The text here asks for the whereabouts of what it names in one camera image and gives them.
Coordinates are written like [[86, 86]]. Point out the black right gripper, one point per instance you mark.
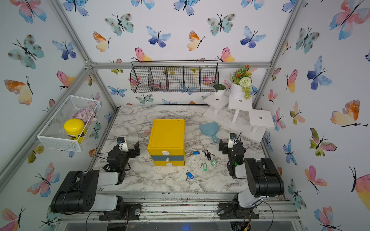
[[225, 146]]

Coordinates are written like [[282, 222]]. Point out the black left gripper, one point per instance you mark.
[[133, 154]]

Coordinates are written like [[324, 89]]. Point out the key with black tag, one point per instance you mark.
[[207, 154]]

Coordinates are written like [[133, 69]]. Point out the yellow bottom drawer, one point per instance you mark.
[[170, 163]]

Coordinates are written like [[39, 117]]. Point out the dark teal plastic drawer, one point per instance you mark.
[[168, 158]]

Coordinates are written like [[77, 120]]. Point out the yellow plastic drawer box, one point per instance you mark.
[[167, 137]]

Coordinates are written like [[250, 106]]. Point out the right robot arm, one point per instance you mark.
[[262, 177]]

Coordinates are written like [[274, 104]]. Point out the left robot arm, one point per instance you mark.
[[78, 192]]

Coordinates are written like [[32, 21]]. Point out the blue plastic dustpan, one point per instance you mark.
[[210, 130]]

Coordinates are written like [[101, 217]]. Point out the white stepped plant stand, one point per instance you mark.
[[239, 116]]

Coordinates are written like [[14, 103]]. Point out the yellow lidded jar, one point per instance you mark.
[[75, 129]]

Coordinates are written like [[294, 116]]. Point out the pink flower bunch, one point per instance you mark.
[[86, 115]]

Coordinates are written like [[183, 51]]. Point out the small white pot green plant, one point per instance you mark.
[[219, 90]]

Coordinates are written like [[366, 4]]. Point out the white pot with flowers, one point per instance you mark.
[[241, 83]]

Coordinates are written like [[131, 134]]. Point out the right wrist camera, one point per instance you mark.
[[233, 140]]

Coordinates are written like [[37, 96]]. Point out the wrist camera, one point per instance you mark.
[[233, 140], [122, 144]]

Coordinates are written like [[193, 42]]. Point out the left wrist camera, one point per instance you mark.
[[122, 144]]

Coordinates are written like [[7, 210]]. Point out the white wire mesh basket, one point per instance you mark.
[[53, 134]]

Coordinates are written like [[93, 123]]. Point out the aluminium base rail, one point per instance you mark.
[[196, 207]]

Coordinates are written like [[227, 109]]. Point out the black wire wall basket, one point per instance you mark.
[[184, 76]]

